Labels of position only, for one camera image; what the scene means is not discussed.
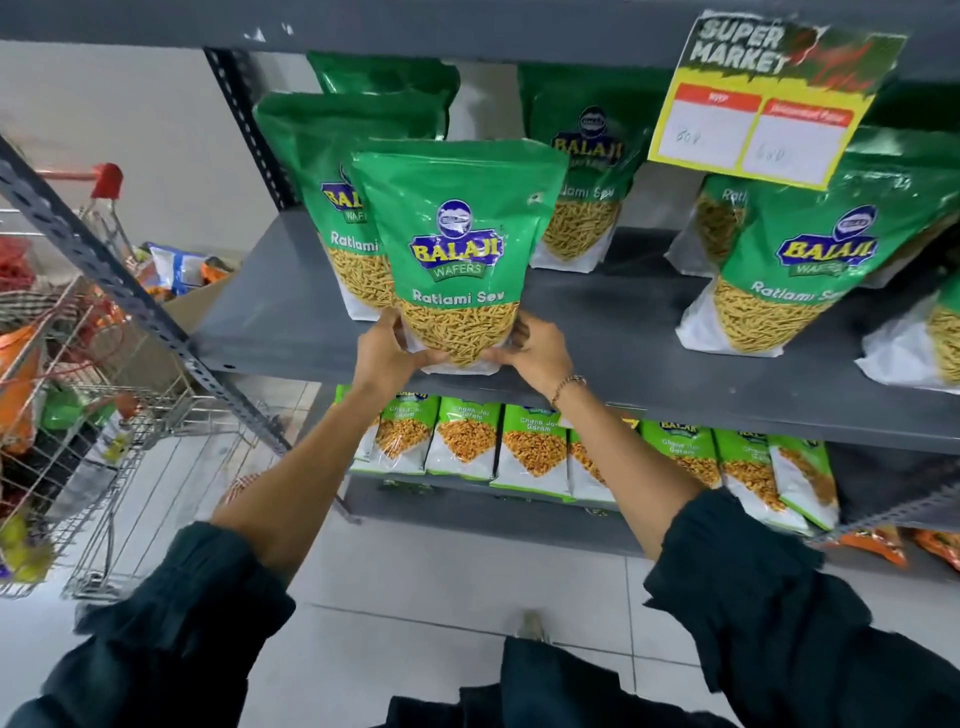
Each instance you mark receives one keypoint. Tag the person's right hand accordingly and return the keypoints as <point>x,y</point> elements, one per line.
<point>544,356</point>

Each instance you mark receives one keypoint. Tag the metal shopping cart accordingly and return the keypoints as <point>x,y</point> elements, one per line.
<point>150,480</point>

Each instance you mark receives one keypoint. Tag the person's right thumb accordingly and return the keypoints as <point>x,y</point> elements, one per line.
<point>501,355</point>

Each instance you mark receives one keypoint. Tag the white bottle with label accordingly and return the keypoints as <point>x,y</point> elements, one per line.
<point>94,465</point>

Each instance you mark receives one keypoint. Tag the person's shoe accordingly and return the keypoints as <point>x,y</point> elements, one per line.
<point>532,626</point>

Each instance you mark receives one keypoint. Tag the person's left forearm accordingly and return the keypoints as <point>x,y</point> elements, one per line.
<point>300,472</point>

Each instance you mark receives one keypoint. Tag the red mesh bag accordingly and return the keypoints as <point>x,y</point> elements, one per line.
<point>13,266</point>

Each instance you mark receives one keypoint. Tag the green snack pouch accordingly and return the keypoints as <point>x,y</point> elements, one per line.
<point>457,225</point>

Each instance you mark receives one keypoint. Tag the person's right forearm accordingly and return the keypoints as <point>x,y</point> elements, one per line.
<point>622,465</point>

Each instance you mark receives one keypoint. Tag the orange bag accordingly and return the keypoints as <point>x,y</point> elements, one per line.
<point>19,390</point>

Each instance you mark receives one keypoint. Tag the person's left thumb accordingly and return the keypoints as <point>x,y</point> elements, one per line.
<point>429,359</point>

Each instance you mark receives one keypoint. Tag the person's left hand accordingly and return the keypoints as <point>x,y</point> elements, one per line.
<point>379,360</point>

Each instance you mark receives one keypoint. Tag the orange snack packet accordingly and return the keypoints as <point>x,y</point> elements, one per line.
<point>874,544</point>
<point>939,547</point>

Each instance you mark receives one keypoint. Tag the brown cardboard box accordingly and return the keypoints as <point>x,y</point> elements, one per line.
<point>196,301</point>

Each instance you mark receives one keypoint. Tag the yellow price sign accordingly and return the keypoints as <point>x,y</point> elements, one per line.
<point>765,112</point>

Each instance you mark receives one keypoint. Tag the grey metal shelf rack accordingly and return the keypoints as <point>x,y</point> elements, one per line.
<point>600,319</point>

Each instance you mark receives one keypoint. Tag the dark green shirt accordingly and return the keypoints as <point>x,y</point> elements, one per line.
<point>787,637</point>

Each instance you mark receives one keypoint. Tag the yellow bag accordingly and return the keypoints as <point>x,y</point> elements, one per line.
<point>22,551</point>

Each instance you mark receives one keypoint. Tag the blue white packet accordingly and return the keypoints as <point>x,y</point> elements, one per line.
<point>176,268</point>

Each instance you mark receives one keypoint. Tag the row of light green packets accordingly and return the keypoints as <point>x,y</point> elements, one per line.
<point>532,450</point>

